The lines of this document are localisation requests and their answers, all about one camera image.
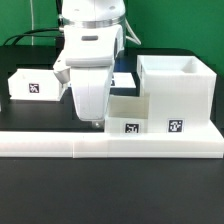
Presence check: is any white L-shaped fence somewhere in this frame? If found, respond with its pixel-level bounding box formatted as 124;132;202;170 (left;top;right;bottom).
0;123;224;158

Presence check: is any white drawer housing box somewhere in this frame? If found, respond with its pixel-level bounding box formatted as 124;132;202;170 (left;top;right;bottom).
137;55;216;133

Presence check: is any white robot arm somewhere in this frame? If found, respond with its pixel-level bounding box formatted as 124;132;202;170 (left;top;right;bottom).
53;0;125;122

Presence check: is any white fiducial marker plate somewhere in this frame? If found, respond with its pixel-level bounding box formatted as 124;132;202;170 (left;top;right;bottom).
111;72;136;88

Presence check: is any black cable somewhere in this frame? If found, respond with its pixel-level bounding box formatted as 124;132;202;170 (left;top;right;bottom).
2;0;66;47

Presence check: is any white drawer tray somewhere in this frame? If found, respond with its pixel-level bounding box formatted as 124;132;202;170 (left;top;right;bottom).
104;95;149;134
8;68;68;101

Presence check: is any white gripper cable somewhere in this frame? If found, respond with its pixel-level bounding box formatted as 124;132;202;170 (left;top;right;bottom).
124;19;142;46

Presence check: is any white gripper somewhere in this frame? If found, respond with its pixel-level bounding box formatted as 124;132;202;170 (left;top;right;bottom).
53;59;114;128

